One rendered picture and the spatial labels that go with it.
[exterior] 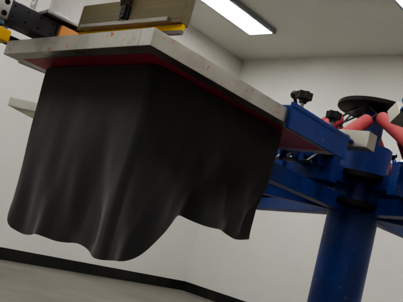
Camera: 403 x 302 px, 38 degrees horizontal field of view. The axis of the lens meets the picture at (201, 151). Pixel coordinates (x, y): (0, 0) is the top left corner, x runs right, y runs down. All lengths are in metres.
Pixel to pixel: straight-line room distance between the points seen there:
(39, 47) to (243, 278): 5.55
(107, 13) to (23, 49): 0.23
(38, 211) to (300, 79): 5.80
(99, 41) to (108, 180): 0.30
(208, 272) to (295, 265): 1.20
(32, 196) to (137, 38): 0.52
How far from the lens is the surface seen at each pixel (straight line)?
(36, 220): 1.47
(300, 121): 1.54
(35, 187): 1.51
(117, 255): 1.27
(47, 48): 1.47
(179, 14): 1.36
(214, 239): 7.16
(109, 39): 1.28
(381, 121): 2.30
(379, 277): 5.99
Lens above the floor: 0.61
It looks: 9 degrees up
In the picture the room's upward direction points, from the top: 15 degrees clockwise
